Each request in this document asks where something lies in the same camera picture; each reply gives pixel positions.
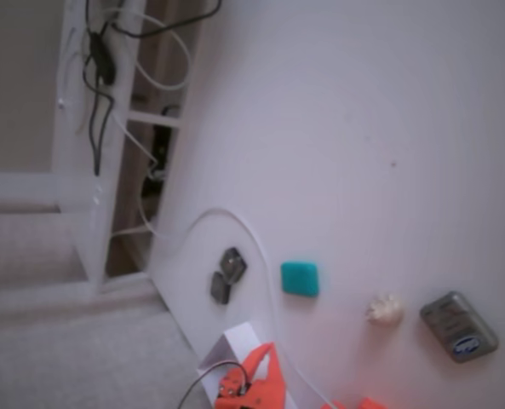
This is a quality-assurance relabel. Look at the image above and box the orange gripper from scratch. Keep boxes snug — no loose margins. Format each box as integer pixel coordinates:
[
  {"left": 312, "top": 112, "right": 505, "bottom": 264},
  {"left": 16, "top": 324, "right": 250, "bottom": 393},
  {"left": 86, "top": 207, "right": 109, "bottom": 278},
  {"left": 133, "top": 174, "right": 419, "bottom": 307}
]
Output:
[{"left": 214, "top": 342, "right": 289, "bottom": 409}]

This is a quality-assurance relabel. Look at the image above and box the long white cable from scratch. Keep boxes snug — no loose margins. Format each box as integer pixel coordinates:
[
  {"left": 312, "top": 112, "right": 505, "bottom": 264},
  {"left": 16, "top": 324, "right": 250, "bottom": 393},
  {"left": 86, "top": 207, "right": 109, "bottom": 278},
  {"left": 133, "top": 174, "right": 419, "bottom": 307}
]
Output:
[{"left": 152, "top": 207, "right": 335, "bottom": 406}]

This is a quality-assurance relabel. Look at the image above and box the black gripper motor wire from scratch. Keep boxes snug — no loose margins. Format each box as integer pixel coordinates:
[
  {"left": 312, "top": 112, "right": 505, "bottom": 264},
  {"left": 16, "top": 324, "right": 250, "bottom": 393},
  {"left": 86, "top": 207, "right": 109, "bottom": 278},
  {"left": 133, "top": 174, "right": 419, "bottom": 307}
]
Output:
[{"left": 179, "top": 360, "right": 251, "bottom": 409}]

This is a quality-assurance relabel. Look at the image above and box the small cream bear figurine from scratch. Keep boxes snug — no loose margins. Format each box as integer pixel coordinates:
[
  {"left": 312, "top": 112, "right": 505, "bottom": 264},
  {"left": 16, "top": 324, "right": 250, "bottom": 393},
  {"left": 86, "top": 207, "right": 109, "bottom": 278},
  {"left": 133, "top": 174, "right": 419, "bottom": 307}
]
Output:
[{"left": 364, "top": 291, "right": 405, "bottom": 327}]

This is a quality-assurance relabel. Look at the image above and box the teal green rounded cube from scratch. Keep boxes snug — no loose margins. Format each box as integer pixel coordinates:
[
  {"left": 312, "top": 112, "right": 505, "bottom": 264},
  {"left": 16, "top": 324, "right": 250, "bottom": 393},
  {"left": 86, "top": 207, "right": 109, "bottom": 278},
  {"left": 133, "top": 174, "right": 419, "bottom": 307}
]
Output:
[{"left": 279, "top": 259, "right": 320, "bottom": 298}]

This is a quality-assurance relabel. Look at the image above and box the black boxy device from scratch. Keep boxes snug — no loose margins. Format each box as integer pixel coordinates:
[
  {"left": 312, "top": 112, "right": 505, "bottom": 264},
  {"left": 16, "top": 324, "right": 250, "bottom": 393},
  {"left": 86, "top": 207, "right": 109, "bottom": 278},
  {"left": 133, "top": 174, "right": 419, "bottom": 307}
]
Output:
[{"left": 152, "top": 105, "right": 181, "bottom": 182}]

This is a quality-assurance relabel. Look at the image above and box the black cable with inline adapter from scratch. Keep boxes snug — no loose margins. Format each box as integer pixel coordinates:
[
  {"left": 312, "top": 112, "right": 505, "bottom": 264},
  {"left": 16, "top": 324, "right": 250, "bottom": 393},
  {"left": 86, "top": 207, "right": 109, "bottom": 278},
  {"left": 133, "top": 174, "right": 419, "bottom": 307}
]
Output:
[{"left": 83, "top": 0, "right": 223, "bottom": 176}]

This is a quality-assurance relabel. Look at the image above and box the looped thin white cable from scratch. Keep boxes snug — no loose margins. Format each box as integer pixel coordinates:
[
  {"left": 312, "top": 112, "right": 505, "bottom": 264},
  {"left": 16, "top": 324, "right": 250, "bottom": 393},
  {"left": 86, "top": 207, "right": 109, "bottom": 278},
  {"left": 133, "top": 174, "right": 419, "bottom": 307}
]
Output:
[{"left": 106, "top": 8, "right": 192, "bottom": 93}]

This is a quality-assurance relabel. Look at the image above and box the white cardboard bin box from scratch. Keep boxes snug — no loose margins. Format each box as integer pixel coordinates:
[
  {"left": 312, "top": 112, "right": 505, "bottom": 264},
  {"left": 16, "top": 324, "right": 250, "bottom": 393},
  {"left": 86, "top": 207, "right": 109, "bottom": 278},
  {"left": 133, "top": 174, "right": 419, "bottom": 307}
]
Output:
[{"left": 197, "top": 322, "right": 296, "bottom": 409}]

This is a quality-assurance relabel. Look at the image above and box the white shelf frame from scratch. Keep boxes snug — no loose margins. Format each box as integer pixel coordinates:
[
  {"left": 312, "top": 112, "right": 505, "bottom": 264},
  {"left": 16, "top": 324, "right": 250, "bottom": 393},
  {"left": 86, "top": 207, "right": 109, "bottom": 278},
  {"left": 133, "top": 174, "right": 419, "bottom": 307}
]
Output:
[{"left": 0, "top": 0, "right": 206, "bottom": 295}]

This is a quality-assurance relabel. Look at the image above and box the gray metal tin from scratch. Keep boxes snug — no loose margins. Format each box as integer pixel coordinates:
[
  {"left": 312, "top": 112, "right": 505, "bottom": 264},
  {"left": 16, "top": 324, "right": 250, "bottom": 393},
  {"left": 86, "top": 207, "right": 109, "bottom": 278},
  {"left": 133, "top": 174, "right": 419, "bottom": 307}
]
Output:
[{"left": 419, "top": 291, "right": 500, "bottom": 364}]

